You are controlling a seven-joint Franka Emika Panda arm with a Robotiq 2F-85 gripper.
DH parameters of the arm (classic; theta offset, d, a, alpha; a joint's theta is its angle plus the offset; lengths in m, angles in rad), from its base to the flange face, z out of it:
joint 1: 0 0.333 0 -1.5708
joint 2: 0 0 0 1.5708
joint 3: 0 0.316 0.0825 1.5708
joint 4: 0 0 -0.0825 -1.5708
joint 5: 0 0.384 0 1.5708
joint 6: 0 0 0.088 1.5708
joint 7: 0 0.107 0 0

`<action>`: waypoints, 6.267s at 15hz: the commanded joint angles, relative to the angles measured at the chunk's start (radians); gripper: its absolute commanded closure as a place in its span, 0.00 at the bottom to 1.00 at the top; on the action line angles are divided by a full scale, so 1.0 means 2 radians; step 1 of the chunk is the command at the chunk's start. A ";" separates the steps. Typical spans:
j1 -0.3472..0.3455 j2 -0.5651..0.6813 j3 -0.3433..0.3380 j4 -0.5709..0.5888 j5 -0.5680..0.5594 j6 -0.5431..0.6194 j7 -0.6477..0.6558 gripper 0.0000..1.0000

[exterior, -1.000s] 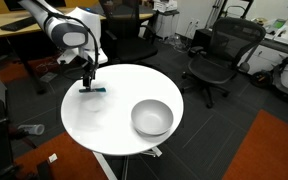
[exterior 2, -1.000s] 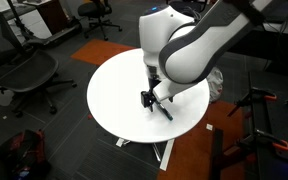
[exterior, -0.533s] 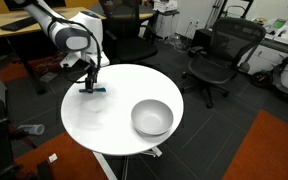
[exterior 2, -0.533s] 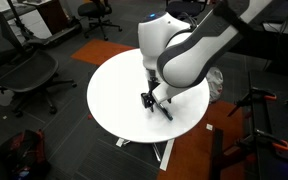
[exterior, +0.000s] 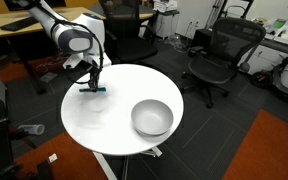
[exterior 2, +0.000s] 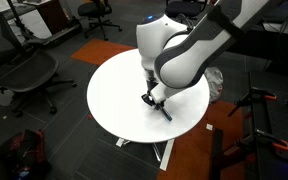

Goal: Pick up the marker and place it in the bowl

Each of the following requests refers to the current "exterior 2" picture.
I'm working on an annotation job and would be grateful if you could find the translucent white plastic bag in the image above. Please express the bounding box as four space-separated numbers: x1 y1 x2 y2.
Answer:
204 66 225 104

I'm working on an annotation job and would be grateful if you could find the white table base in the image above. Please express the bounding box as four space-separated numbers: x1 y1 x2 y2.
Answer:
115 136 176 172

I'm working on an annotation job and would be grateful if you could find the black robot mounting bench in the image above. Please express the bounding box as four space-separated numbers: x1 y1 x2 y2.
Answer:
248 69 288 180

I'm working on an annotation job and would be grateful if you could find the white cabinet desk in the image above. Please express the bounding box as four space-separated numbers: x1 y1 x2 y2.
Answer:
0 0 54 42

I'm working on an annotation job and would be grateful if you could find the black orange bar clamp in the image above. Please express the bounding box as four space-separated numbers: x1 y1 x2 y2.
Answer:
227 86 278 118
234 128 288 158

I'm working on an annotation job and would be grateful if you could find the black electric scooter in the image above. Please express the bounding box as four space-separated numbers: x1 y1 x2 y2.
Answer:
5 0 84 50

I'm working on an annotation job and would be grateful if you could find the dark cluttered desk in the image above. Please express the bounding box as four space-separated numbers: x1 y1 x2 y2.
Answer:
225 0 288 69

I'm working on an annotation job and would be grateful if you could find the dark brown cabinet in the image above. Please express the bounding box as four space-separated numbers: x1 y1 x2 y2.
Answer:
36 0 69 35

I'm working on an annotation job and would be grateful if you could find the black swivel office chair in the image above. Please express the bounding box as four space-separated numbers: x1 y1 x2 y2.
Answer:
76 0 124 42
164 0 213 20

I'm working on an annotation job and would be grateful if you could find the teal capped marker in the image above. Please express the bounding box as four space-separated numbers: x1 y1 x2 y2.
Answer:
159 105 173 122

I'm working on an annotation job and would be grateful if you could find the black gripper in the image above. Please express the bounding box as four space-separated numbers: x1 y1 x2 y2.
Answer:
141 92 167 112

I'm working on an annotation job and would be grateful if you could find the black mesh office chair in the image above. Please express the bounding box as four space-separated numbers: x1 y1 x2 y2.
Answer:
0 4 78 118

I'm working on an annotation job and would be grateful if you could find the red black backpack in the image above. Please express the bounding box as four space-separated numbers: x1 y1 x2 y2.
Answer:
0 128 52 180

